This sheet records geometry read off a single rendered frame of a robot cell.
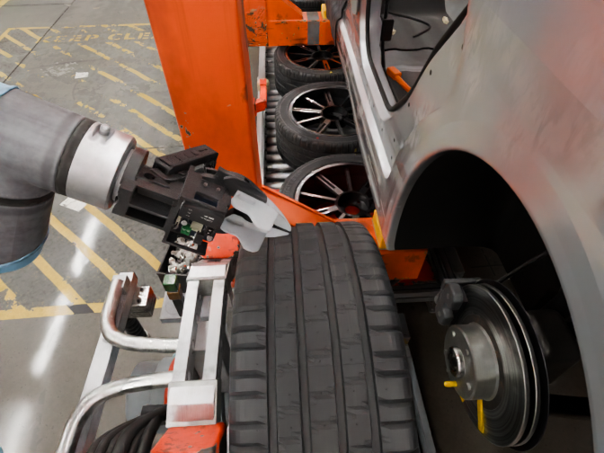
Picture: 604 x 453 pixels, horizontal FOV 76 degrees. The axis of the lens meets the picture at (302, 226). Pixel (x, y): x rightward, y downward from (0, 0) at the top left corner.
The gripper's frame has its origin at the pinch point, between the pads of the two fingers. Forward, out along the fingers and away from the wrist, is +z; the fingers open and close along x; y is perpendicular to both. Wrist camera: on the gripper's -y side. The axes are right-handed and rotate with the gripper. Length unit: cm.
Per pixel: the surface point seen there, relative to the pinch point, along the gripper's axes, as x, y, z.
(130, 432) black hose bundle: -33.3, 14.4, -7.9
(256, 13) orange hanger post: -13, -237, -6
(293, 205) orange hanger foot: -30, -59, 20
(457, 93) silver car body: 23.6, -19.9, 21.0
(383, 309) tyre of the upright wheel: -2.1, 7.4, 16.7
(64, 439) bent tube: -40.3, 13.7, -16.0
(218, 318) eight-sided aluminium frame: -17.8, 3.4, -1.8
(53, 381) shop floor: -151, -55, -31
